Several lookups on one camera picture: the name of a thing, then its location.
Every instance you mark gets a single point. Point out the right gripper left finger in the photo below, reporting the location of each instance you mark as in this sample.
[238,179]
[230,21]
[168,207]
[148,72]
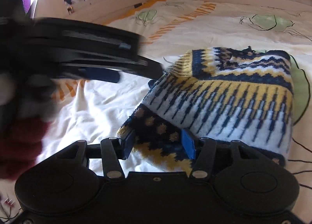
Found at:
[114,149]

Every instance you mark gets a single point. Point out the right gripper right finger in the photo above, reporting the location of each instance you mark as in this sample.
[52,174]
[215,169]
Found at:
[202,150]

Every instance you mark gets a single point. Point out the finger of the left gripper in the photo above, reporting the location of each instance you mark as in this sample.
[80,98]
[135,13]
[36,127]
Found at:
[103,68]

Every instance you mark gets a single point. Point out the navy yellow patterned knit sweater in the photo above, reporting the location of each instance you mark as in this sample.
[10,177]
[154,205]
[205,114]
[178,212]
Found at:
[219,93]

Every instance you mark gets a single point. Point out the white leaf-print duvet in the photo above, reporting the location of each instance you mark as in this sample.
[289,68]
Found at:
[92,110]

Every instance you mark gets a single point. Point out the yellow bed sheet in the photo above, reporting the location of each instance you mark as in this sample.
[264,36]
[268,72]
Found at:
[131,12]

